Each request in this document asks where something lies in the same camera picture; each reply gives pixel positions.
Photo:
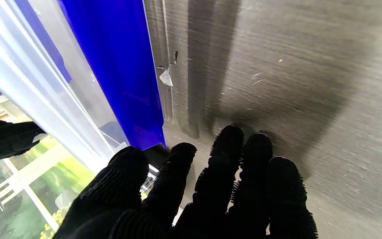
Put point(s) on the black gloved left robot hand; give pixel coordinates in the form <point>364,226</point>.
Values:
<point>194,199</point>

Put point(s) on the clear lid with blue label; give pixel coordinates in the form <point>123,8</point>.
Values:
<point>38,93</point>

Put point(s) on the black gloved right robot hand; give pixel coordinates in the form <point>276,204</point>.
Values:
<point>2,139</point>

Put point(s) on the small white paper scrap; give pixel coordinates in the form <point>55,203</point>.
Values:
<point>166,78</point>

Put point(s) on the black plastic ridged tray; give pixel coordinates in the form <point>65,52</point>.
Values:
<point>156,156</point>

